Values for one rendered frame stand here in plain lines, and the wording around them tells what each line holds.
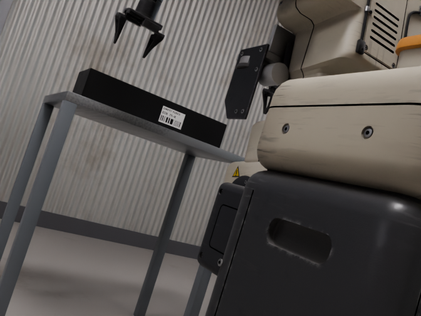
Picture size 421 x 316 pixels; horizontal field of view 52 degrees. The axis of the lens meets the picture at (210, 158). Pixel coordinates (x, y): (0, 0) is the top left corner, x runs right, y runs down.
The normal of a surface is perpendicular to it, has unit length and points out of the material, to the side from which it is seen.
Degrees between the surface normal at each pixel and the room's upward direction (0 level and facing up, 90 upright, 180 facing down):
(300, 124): 90
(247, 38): 90
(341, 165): 117
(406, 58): 92
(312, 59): 90
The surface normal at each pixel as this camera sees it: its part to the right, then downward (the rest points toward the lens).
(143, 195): 0.53, 0.11
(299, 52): -0.82, -0.29
